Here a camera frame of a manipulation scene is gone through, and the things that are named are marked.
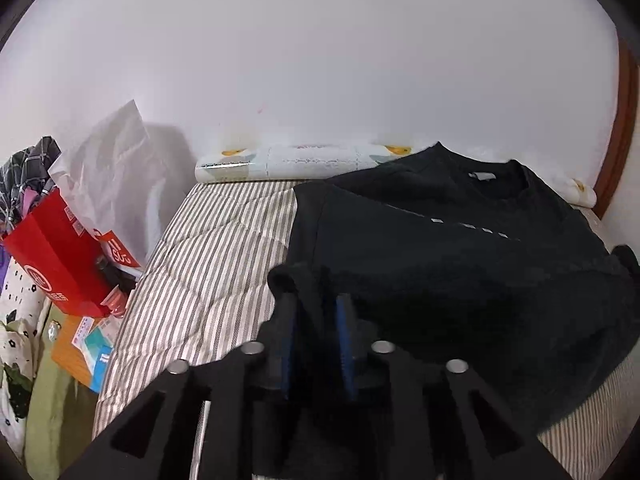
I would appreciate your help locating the red paper bag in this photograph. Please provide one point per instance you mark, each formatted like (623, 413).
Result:
(55, 255)

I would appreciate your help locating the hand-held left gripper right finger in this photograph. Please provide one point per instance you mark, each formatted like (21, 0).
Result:
(346, 350)

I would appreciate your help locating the teal box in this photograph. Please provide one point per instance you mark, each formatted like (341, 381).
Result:
(100, 360)

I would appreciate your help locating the duck print roll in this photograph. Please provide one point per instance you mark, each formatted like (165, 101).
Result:
(300, 160)

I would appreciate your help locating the white floral cloth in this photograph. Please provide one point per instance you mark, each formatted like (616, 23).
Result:
(20, 300)

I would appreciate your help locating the green cloth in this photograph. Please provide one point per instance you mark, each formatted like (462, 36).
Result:
(55, 410)

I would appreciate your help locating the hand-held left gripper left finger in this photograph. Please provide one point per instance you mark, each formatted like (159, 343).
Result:
(287, 355)

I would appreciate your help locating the brown wooden trim strip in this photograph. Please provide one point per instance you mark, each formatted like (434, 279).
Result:
(622, 135)

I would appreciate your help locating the white printed packet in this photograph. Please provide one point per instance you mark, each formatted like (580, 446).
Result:
(87, 330)

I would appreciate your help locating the white plastic bag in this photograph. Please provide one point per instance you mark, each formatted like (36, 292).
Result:
(115, 160)

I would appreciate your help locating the striped quilted blanket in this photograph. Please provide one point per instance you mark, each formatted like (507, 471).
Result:
(210, 270)

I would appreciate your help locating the black sweatshirt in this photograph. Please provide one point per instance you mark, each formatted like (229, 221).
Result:
(450, 285)

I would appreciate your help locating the plaid cloth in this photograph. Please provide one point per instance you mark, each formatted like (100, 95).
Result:
(30, 165)

